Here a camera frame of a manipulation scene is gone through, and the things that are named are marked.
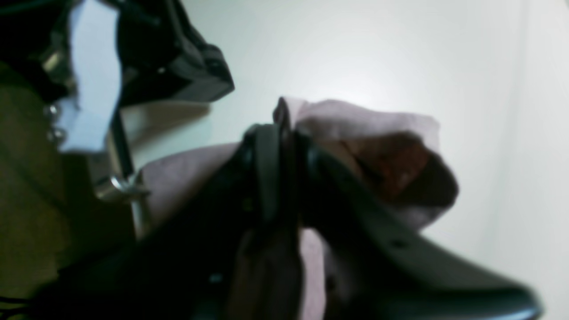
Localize mauve t-shirt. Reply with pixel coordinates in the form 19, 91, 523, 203
140, 96, 459, 320

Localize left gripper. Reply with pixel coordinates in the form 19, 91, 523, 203
41, 0, 235, 238

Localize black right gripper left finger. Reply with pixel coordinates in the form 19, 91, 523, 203
28, 125, 280, 320

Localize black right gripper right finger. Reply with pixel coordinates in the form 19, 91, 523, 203
293, 133, 542, 320

